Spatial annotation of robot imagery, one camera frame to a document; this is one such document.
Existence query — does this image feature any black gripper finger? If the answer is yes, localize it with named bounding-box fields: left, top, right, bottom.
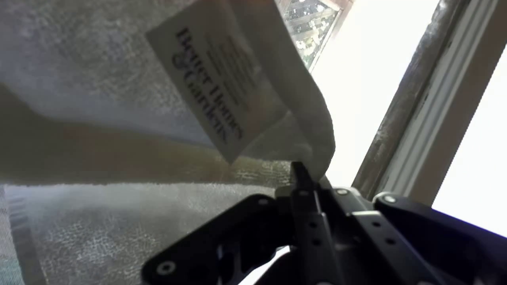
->
left=291, top=161, right=340, bottom=285

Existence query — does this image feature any white towel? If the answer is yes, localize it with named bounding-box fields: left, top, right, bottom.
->
left=0, top=0, right=335, bottom=185

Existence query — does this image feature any window frame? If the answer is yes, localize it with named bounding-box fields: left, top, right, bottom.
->
left=352, top=0, right=507, bottom=204

